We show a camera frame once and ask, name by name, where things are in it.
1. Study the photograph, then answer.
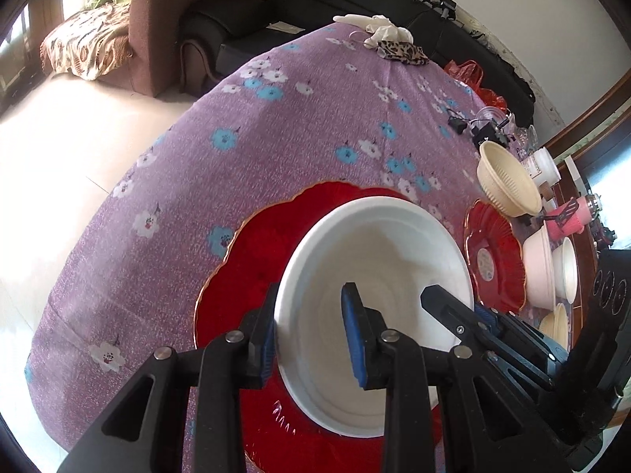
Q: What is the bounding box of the leopard print cloth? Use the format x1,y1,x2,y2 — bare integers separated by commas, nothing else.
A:
377,41,430,66

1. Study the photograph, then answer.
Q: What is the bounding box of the small black motor gadget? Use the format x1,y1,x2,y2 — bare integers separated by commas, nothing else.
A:
447,107,514,149

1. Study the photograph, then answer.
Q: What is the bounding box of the white cloth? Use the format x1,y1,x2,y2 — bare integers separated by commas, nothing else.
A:
332,14,414,49

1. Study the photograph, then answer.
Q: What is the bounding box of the purple floral tablecloth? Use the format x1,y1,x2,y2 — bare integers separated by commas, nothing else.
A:
28,24,484,449

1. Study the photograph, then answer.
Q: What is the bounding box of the large white foam plate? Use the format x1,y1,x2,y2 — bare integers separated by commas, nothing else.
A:
274,197,474,438

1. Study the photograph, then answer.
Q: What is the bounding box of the large white foam bowl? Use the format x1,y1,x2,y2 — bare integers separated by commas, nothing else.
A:
523,226,556,311

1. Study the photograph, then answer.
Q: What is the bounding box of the patterned blanket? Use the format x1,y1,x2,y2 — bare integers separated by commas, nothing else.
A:
39,3,134,81

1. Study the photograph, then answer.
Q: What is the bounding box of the small red scalloped plate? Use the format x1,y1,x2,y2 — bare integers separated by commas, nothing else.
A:
464,200,526,314

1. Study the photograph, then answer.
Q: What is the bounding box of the black sofa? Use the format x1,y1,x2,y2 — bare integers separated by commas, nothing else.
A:
179,0,536,126

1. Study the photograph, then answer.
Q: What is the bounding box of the red plastic bag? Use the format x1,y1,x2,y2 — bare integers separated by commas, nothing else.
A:
444,60,508,111

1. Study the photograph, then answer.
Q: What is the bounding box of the pink knitted jar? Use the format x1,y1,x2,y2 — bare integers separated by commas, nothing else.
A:
544,193,602,241

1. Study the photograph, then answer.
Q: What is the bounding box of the white plastic jar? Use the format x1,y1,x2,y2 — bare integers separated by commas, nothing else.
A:
521,147,560,188

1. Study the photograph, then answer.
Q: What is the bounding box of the maroon armchair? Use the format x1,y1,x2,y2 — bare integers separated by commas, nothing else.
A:
127,0,277,99

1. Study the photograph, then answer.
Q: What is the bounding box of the large red scalloped plate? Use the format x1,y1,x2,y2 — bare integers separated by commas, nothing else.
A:
194,181,394,472

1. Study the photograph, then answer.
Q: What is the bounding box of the cream ribbed plastic bowl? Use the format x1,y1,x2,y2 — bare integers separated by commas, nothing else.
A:
477,141,542,218

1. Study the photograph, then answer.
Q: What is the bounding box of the black phone stand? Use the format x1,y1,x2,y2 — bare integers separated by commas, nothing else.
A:
542,197,580,227

